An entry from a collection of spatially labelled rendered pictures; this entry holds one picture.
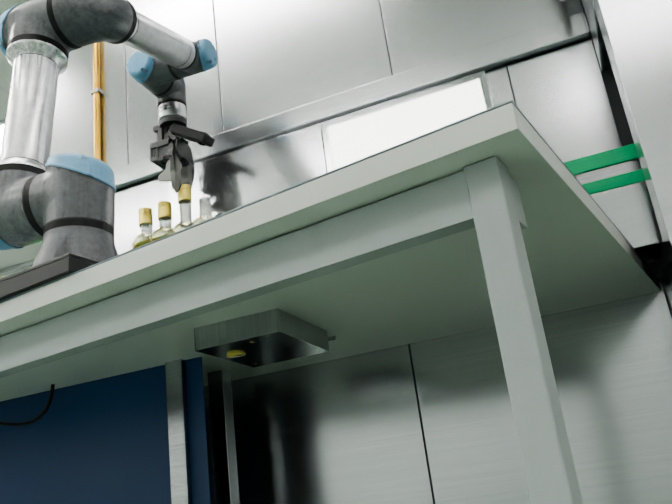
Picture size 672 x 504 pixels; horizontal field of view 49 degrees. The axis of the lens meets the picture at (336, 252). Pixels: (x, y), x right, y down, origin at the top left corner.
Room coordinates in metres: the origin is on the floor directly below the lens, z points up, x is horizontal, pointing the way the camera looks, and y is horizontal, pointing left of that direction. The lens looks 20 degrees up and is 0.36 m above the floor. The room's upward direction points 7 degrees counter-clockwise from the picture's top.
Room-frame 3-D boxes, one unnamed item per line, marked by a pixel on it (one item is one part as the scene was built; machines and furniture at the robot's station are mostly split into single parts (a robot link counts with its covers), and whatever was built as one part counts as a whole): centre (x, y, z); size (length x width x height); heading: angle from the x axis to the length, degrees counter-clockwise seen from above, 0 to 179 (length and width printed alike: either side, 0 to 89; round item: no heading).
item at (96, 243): (1.16, 0.44, 0.83); 0.15 x 0.15 x 0.10
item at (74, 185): (1.16, 0.44, 0.95); 0.13 x 0.12 x 0.14; 71
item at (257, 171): (1.69, 0.01, 1.15); 0.90 x 0.03 x 0.34; 70
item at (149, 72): (1.58, 0.40, 1.48); 0.11 x 0.11 x 0.08; 71
